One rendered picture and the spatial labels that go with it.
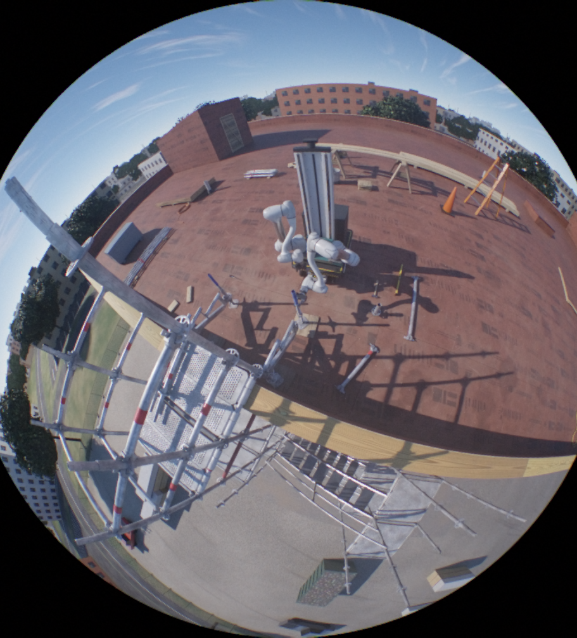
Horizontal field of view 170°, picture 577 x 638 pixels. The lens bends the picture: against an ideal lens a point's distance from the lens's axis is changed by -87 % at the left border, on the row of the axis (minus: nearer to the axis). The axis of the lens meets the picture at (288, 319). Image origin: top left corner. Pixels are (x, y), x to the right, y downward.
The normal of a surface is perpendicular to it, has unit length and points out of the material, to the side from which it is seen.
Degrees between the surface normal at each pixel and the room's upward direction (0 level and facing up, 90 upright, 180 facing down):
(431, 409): 0
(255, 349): 0
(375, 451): 0
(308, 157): 90
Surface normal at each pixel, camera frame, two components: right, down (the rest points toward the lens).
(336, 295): -0.18, -0.40
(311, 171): -0.35, 0.88
